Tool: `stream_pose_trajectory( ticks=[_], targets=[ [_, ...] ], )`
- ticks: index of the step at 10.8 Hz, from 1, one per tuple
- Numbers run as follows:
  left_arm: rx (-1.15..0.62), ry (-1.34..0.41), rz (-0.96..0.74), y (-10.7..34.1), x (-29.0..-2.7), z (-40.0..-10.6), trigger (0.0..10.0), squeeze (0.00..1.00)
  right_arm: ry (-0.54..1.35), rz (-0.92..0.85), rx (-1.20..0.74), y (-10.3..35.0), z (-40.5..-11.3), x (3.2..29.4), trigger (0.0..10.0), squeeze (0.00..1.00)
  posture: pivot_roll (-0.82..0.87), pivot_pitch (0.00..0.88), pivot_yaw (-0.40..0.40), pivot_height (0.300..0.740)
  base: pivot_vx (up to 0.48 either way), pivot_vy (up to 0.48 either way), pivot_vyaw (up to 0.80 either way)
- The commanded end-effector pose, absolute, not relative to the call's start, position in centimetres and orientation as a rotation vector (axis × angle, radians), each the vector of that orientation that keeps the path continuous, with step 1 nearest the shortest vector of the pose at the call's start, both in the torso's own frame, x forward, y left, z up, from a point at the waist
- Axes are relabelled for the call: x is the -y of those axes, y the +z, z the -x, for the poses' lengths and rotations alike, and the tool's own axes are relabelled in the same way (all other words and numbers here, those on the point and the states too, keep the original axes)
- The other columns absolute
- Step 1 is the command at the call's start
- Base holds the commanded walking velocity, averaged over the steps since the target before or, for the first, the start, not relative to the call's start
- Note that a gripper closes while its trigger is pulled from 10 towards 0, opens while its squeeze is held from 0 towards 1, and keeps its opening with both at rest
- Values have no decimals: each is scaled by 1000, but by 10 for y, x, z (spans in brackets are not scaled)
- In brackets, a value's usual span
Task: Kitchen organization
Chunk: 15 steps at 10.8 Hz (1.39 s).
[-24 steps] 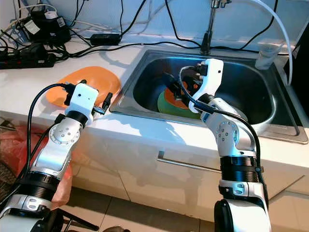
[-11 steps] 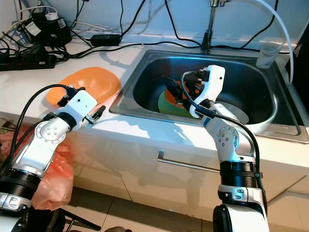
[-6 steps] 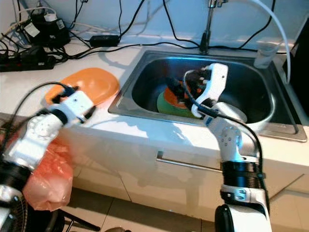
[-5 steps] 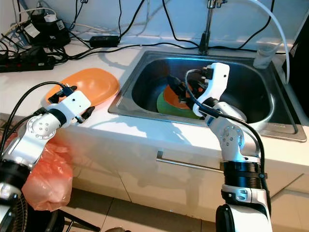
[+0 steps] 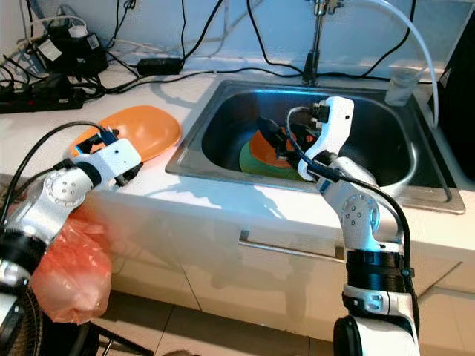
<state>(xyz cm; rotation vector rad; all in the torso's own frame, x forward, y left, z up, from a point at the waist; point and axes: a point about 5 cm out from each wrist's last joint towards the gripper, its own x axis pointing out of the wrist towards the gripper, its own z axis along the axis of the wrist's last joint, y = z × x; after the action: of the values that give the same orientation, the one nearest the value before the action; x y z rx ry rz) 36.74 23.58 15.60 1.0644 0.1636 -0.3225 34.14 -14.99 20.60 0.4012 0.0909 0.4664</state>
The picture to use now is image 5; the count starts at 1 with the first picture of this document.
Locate orange plastic bag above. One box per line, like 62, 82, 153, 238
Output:
32, 214, 115, 326

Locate translucent white cylinder container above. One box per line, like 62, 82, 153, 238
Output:
385, 64, 427, 107

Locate silver cabinet handle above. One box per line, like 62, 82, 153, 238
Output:
237, 229, 347, 263

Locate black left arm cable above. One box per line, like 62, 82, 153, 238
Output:
0, 121, 119, 223

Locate orange plastic plate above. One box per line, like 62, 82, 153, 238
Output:
69, 105, 183, 160

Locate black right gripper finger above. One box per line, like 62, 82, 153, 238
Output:
255, 116, 296, 151

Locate green plate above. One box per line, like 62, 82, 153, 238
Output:
238, 139, 307, 182

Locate black fan stand legs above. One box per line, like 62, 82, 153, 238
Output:
93, 325, 160, 356

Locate white flexible hose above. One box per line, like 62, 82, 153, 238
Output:
345, 0, 441, 128

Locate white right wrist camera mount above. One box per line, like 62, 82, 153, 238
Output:
297, 96, 356, 183

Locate small black power brick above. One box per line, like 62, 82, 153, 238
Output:
137, 56, 185, 76

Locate metal fan grille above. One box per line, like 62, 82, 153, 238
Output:
7, 286, 47, 356

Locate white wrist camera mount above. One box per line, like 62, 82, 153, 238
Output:
91, 137, 144, 186
297, 96, 356, 183

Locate black power strip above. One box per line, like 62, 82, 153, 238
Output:
0, 72, 88, 114

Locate stainless steel sink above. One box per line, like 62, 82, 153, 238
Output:
165, 77, 459, 216

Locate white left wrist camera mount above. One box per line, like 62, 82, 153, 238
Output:
91, 137, 144, 186

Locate black labelled power adapter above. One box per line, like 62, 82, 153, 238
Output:
36, 19, 110, 75

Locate silver curved faucet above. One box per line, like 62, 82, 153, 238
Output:
301, 0, 348, 85

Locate white cabinet front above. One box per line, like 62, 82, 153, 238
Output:
171, 211, 368, 349

